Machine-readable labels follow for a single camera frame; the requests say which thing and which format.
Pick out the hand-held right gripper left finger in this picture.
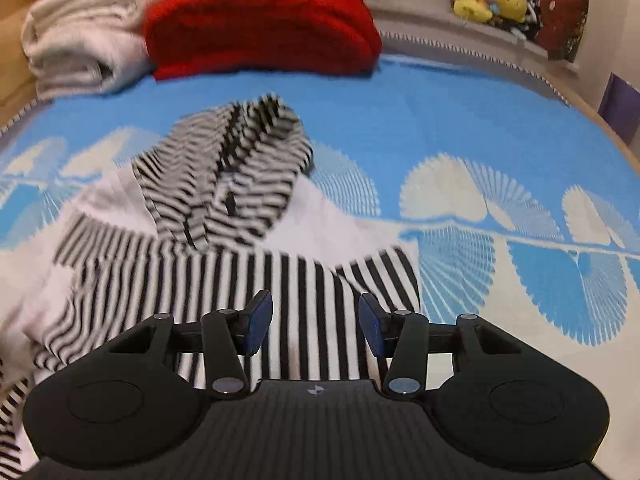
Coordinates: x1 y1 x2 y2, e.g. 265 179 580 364
107 290 275 402

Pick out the wooden headboard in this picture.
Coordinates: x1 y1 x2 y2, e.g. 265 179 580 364
0 0 57 131

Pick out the wide-striped white garment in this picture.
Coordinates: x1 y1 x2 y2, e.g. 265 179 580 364
0 172 422 476

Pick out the purple box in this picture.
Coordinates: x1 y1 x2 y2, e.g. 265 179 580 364
597 72 640 147

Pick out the yellow plush toy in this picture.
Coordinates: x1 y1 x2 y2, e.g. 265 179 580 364
492 0 530 22
451 0 494 24

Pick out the blue white patterned blanket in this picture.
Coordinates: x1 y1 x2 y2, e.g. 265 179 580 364
0 30 640 480

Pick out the dark red bag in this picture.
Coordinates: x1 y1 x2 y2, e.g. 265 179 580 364
534 0 590 64

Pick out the red knitted blanket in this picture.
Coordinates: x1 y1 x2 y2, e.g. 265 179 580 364
142 0 384 82

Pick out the folded white fluffy blanket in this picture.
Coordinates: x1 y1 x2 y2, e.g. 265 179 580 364
22 0 166 102

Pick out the wooden bed rail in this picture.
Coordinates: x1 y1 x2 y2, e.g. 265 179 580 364
542 67 640 173

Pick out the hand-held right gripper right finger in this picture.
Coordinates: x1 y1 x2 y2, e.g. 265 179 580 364
359 292 531 402

